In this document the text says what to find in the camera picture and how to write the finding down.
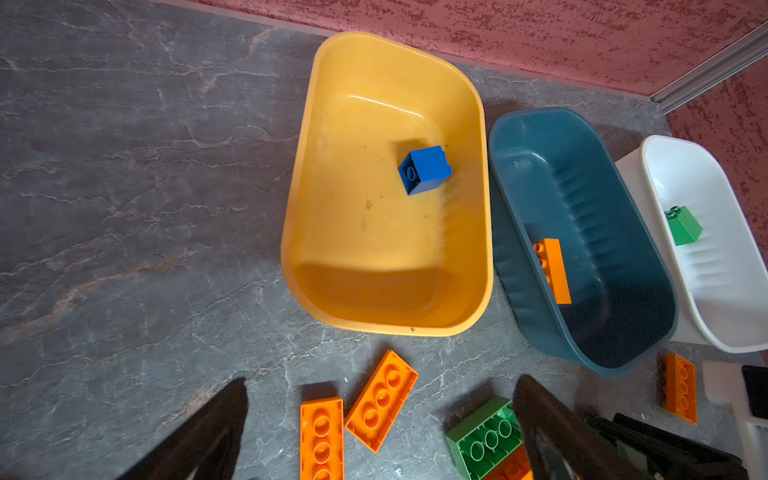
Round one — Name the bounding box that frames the green lego by right arm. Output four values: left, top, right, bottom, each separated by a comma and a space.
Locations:
665, 206, 703, 246

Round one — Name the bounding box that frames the blue square lego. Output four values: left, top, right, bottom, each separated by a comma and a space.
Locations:
398, 146, 453, 196

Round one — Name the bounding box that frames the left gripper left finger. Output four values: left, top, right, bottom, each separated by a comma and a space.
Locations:
121, 377, 249, 479

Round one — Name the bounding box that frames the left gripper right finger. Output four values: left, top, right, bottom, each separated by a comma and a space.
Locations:
513, 374, 606, 479

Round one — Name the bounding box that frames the white plastic bin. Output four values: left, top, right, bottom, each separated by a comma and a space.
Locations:
616, 135, 767, 354

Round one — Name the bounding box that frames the yellow plastic bin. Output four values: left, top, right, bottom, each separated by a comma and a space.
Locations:
281, 32, 493, 337

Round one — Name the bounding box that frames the teal plastic bin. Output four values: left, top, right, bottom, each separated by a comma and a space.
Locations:
488, 108, 678, 376

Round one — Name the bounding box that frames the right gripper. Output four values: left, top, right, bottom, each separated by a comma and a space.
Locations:
586, 360, 767, 479

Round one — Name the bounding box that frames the green lego upside down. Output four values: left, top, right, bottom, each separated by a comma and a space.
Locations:
445, 396, 523, 479

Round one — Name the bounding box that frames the orange small lego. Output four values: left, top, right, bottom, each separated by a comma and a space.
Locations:
485, 445, 533, 480

